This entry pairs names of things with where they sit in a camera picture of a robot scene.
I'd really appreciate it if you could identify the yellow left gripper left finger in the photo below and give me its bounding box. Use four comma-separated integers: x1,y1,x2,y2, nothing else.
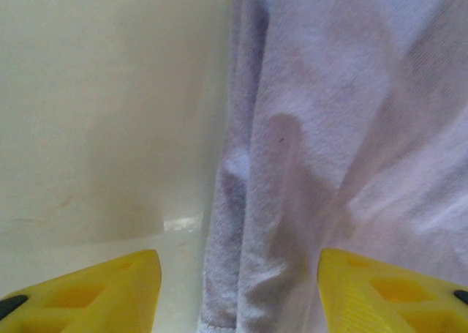
0,249,162,333

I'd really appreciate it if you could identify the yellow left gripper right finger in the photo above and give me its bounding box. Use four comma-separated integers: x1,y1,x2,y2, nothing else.
318,247,468,333

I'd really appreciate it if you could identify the lavender t-shirt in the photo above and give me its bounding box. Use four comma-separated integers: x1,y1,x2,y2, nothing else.
199,0,468,333

